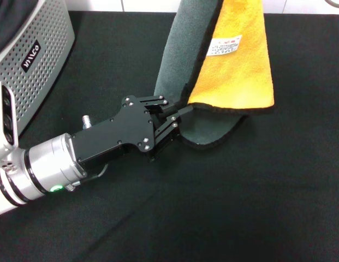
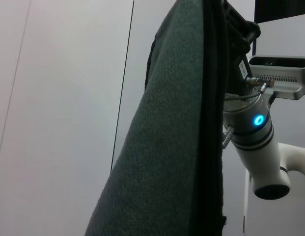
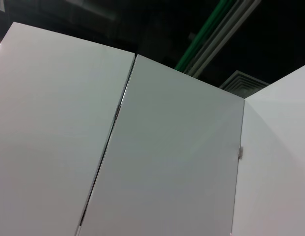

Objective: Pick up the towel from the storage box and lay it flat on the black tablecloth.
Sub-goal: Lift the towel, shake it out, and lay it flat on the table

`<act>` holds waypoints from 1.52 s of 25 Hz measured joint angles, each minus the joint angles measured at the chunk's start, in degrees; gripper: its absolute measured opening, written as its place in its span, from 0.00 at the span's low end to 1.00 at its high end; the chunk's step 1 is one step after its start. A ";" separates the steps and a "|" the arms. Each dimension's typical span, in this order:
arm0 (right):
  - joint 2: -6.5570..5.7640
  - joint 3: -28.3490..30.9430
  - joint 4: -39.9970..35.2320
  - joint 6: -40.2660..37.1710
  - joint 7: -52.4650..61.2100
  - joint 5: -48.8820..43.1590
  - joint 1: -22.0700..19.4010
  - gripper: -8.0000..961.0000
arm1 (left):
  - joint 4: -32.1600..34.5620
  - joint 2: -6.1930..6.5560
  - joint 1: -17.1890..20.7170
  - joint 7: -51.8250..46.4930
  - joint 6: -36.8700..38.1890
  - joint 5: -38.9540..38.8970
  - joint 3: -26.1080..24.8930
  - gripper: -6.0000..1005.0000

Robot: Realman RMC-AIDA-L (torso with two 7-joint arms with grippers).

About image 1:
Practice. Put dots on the dark grey cloth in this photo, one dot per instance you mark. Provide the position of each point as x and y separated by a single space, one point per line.
8 21

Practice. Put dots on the grey perforated storage box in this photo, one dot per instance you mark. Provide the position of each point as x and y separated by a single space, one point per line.
35 82

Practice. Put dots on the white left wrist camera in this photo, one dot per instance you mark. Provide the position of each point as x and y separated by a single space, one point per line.
5 120

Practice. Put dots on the grey and yellow towel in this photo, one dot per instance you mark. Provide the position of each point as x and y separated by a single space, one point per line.
234 68

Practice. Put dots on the black tablecloth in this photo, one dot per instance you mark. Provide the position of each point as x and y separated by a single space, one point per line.
213 204

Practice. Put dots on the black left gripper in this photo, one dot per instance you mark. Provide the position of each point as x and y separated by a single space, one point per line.
114 136

